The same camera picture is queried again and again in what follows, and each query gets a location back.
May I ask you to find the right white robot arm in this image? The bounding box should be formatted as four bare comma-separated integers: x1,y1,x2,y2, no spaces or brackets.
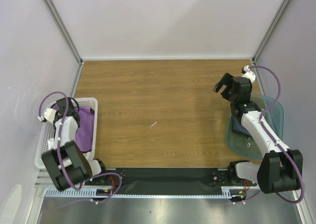
213,72,304,194

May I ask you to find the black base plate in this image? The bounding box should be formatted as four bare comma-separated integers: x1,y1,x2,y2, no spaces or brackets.
80,167,259,195

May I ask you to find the purple towel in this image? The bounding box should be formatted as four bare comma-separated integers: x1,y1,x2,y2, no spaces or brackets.
60,105,95,153

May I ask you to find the aluminium frame rail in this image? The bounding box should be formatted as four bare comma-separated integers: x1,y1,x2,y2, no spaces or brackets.
34,168,303,200

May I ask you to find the white plastic laundry basket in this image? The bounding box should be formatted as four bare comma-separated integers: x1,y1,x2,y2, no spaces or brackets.
35,97,98,169

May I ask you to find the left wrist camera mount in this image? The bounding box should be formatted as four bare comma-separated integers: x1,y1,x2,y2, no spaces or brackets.
38,108,57,123

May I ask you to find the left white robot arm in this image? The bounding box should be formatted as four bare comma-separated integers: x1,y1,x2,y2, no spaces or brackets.
39,97,109,191

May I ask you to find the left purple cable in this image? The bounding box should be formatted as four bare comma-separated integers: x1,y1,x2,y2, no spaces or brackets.
37,91,123,206

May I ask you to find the white towel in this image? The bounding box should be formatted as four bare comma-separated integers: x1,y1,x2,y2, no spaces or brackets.
47,138,72,167

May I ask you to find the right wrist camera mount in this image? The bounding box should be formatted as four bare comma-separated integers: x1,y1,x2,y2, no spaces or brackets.
241,65,256,83

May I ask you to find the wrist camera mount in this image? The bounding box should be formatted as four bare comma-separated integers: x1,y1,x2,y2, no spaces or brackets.
38,108,57,123
241,65,256,83

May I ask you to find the clear blue plastic tray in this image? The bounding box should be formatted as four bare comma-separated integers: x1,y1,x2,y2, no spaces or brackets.
225,93,284,161

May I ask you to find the dark blue towel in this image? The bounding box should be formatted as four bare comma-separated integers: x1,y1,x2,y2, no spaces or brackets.
232,118,251,137

